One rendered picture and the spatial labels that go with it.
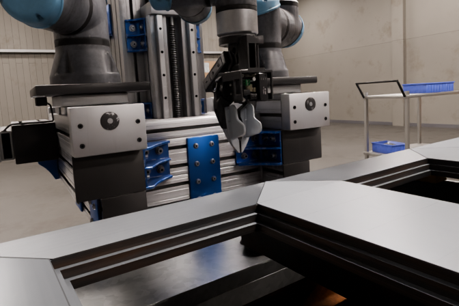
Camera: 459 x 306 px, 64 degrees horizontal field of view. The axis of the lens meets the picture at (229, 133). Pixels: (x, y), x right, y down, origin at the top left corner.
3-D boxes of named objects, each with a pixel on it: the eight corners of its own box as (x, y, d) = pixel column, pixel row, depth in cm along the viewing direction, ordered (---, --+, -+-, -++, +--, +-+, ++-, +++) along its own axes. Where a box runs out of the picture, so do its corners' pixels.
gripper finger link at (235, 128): (240, 157, 65) (238, 104, 64) (223, 154, 70) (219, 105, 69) (255, 154, 67) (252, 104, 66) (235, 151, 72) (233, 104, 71)
